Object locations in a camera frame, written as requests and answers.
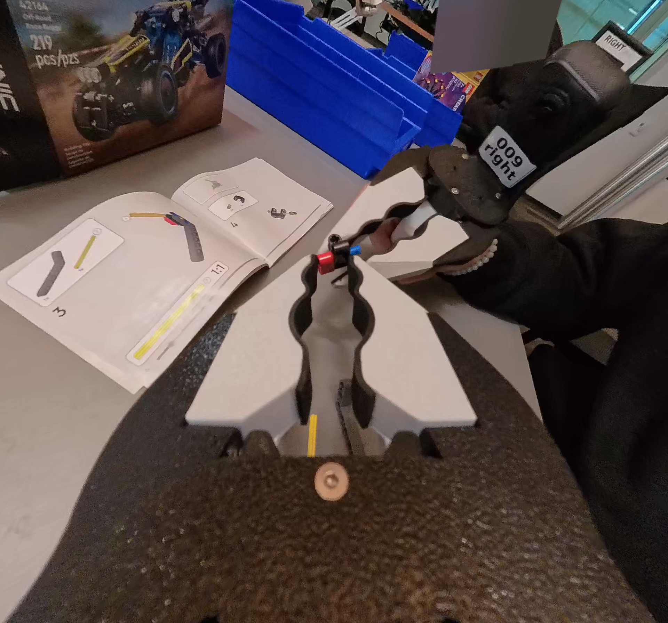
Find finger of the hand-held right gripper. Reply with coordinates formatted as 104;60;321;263
330;146;436;248
360;213;499;284

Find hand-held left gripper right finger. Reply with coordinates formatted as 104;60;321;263
351;255;478;441

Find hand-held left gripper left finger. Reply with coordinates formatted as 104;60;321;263
184;255;320;433

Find red and black lego assembly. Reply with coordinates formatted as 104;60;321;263
315;234;363;275

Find person's right forearm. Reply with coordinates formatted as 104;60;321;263
441;216;668;345

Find colourful purple lego box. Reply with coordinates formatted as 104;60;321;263
412;51;490;115

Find lego instruction booklet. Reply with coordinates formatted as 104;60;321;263
0;157;335;395

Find lego set box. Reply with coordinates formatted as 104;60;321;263
0;0;239;192

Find person's right hand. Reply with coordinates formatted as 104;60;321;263
369;218;404;263

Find small blue plastic bin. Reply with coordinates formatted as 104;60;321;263
385;31;464;148

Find large blue plastic bin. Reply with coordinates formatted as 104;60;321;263
225;0;422;180

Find metal table leg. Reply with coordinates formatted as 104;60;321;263
556;135;668;231

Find white label sign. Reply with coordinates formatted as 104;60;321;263
595;21;654;75

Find person's black clothing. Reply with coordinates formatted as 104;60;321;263
522;321;668;623

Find pearl bracelet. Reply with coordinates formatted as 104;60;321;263
445;238;500;278

